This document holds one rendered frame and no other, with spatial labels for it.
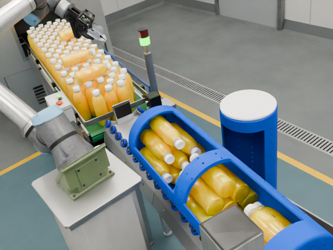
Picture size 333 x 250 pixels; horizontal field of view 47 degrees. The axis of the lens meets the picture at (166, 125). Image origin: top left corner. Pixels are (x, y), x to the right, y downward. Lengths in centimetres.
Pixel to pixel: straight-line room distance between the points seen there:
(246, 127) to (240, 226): 139
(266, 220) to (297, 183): 187
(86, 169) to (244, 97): 96
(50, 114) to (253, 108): 98
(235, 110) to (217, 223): 144
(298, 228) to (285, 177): 196
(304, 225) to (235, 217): 63
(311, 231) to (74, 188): 79
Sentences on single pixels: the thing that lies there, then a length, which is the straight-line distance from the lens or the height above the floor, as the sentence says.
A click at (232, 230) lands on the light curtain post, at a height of 170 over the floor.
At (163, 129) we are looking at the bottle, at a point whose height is 119.
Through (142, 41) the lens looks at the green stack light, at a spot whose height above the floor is 119.
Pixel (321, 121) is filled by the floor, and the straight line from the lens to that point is 367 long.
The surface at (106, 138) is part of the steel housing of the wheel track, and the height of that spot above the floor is 87.
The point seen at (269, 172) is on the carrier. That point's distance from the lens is 211.
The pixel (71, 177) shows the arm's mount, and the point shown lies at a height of 124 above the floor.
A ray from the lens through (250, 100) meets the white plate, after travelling 200.
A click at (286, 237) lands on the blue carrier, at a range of 110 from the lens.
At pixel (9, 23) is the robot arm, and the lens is 165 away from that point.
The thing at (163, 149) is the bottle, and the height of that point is 114.
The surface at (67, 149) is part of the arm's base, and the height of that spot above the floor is 132.
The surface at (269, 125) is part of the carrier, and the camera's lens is 193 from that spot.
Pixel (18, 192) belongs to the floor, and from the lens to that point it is 353.
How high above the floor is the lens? 209
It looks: 34 degrees down
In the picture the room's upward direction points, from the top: 11 degrees counter-clockwise
